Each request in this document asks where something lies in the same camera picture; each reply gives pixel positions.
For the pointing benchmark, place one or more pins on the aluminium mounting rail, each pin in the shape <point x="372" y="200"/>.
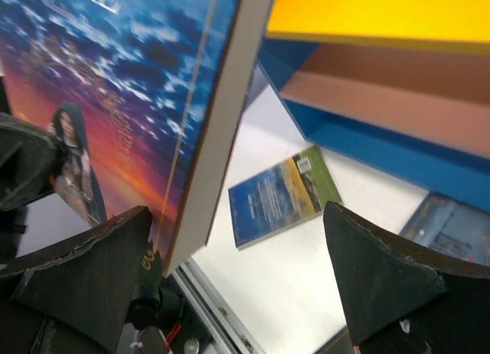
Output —
<point x="229" y="334"/>

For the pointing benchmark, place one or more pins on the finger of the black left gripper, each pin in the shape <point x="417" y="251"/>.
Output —
<point x="30" y="159"/>

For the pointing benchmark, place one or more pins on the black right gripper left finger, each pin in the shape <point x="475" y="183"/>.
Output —
<point x="73" y="296"/>

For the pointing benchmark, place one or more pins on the Nineteen Eighty-Four dark book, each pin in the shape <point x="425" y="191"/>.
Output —
<point x="450" y="227"/>

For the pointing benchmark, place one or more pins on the blue green landscape book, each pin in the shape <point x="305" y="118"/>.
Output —
<point x="279" y="198"/>

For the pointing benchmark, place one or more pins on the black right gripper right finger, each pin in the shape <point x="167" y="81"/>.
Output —
<point x="401" y="297"/>

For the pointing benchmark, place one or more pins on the blue wooden bookshelf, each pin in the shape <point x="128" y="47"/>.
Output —
<point x="408" y="80"/>

